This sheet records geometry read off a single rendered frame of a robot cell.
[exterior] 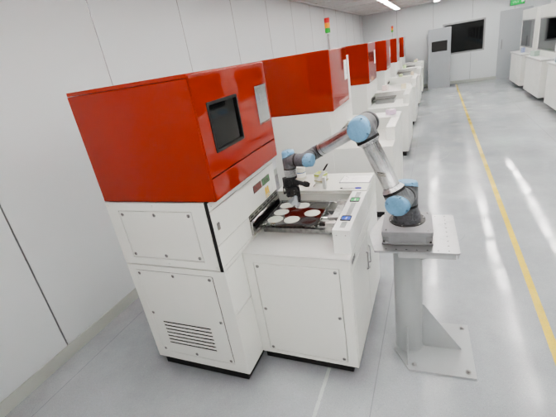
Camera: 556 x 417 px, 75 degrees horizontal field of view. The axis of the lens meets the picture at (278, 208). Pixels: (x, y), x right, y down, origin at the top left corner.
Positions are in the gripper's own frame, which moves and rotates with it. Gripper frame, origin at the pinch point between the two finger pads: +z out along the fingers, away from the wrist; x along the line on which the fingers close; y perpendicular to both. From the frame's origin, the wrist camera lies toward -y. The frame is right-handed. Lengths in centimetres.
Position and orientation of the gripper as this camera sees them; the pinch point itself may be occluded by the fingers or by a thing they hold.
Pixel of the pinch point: (299, 205)
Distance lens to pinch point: 220.5
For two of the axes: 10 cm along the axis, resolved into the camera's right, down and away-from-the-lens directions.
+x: 3.3, 3.2, -8.9
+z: 1.5, 9.1, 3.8
